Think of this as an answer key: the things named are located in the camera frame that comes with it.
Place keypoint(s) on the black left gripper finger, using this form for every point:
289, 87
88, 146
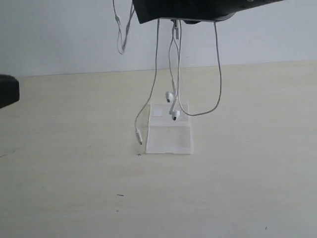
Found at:
9, 90

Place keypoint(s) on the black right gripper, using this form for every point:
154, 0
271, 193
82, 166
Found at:
193, 11

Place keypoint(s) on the clear plastic storage case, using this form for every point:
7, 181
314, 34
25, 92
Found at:
161, 134

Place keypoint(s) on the white wired earphones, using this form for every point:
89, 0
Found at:
176, 38

